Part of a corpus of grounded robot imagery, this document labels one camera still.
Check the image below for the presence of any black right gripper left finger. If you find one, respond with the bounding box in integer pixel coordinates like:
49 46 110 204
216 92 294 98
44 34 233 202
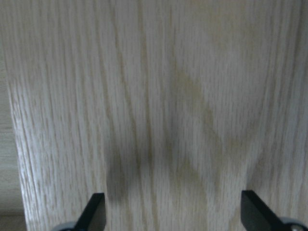
73 193 106 231

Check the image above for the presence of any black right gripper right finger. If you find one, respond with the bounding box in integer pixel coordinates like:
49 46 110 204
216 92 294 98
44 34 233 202
241 190 308 231

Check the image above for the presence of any wooden drawer cabinet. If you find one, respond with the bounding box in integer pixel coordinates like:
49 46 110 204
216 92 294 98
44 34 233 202
0 0 308 231

